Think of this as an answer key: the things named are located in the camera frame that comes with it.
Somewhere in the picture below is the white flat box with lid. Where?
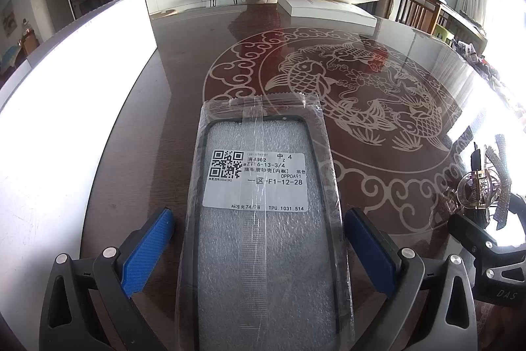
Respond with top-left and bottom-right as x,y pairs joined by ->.
278,0 -> 381,28

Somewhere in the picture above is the framed wall picture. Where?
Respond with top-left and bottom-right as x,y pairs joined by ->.
0,0 -> 19,38

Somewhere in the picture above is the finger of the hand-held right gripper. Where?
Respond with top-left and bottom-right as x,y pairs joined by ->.
505,192 -> 526,243
447,211 -> 496,254

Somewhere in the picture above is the pile of small clutter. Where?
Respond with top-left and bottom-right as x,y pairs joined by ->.
449,38 -> 526,114

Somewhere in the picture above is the dark wooden chair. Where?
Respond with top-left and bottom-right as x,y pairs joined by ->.
388,0 -> 443,36

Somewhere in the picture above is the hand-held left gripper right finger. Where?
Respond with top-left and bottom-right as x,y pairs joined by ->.
344,207 -> 479,351

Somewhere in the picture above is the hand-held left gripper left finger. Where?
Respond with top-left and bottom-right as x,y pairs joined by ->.
39,208 -> 175,351

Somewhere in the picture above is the bagged black phone case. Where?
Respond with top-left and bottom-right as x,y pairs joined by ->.
175,91 -> 356,351

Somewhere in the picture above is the large white storage box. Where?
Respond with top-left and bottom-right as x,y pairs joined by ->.
0,0 -> 159,321

